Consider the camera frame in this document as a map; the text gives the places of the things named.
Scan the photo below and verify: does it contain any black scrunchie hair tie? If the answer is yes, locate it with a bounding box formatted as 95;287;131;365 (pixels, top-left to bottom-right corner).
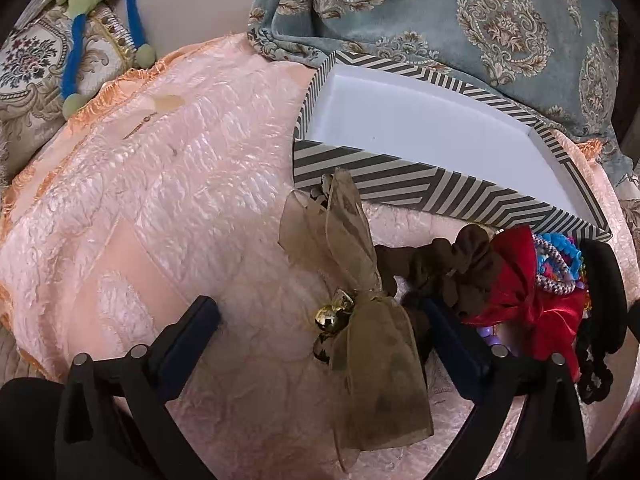
574;328;615;406

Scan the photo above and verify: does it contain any red satin bow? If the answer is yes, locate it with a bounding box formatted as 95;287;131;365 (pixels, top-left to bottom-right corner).
463;226;588;380

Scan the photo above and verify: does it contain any purple bead bracelet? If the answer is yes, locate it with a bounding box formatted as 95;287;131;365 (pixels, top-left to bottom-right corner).
475;324;508;347

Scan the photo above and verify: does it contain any black velvet pouch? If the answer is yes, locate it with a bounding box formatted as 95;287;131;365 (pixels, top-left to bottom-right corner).
579;240;627;354

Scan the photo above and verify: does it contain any olive organza bow hair clip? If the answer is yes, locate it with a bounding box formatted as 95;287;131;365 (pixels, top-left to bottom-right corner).
279;168;433;470

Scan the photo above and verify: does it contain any blue bead bracelet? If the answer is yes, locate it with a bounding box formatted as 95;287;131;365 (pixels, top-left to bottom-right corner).
538;231;586;276

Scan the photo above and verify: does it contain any brown fabric scrunchie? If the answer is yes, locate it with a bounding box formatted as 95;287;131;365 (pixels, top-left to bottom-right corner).
375;224;503;318

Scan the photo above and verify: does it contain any striped black white box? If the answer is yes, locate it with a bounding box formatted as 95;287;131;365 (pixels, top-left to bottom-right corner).
292;51;611;241

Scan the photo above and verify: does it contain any beige floral embroidered pillow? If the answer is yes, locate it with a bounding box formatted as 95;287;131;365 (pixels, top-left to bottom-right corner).
1;3;134;182

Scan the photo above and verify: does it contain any teal damask blanket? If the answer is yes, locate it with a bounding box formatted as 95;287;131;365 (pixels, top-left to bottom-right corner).
247;0;639;200

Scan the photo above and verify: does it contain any green blue plush toy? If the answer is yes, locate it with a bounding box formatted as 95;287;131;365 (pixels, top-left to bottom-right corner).
54;0;158;122

